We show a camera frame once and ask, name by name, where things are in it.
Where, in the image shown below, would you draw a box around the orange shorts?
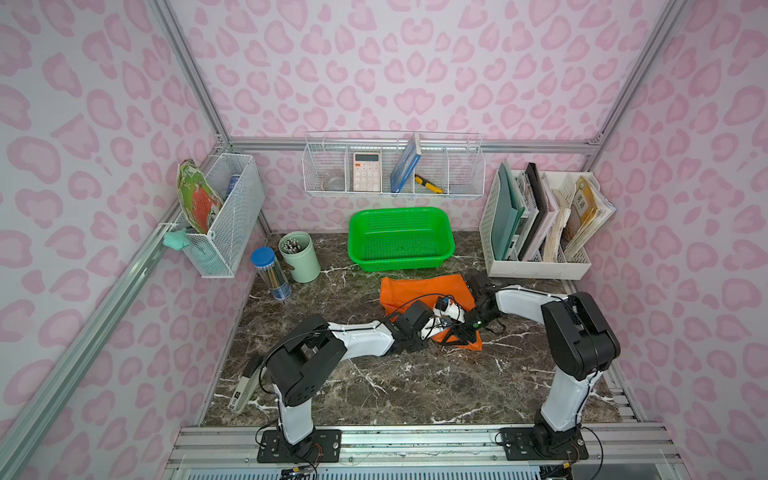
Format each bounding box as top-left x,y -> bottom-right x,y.
379,274 -> 483,351

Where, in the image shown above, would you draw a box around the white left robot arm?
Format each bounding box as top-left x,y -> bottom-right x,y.
242,300 -> 440,454

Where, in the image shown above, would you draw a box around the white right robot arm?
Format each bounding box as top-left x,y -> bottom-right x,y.
464,272 -> 621,462

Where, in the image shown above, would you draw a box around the white file organizer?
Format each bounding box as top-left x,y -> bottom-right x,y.
479,174 -> 592,281

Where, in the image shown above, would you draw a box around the teal folder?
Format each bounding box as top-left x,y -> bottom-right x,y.
491,163 -> 525,261

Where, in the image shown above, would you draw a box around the green plastic basket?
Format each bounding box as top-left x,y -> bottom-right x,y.
348,207 -> 455,272

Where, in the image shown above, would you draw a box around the black notebook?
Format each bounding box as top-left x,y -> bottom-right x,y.
518,162 -> 548,261

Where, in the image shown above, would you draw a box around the mint green pen cup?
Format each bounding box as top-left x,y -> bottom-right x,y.
278,231 -> 321,283

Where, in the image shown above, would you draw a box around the yellow brown booklet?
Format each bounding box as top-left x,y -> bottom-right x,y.
563,176 -> 600,243

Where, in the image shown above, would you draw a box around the yellow utility knife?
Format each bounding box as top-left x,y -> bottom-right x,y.
414,174 -> 444,194

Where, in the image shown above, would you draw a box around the pink calculator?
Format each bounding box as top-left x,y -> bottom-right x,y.
352,152 -> 381,193

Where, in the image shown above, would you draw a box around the clear tube blue label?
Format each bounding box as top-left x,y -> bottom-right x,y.
250,247 -> 292,301

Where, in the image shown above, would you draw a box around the blue book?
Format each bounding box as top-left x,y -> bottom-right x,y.
390,133 -> 422,194

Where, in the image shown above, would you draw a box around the glass jar on shelf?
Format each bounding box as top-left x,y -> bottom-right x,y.
322,171 -> 346,192

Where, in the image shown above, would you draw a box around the white mesh side basket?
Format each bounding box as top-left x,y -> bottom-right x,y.
180,153 -> 265,279

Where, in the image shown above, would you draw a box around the green red snack packet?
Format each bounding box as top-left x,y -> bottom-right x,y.
176,159 -> 224,234

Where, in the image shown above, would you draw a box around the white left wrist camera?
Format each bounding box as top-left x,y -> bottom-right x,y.
419,316 -> 452,340

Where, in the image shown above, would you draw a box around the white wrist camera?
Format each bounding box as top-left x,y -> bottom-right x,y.
433,296 -> 465,323
419,316 -> 452,340

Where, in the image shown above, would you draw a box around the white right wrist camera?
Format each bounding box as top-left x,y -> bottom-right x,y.
433,296 -> 465,323

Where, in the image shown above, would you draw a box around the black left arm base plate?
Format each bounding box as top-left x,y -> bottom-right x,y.
257,429 -> 342,464

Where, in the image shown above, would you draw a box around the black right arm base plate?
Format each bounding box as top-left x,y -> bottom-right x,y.
495,424 -> 589,463

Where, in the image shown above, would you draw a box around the white wire wall shelf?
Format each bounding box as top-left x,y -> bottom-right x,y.
302,130 -> 485,198

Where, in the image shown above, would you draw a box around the mint green wall hook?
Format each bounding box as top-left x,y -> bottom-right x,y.
163,228 -> 191,251

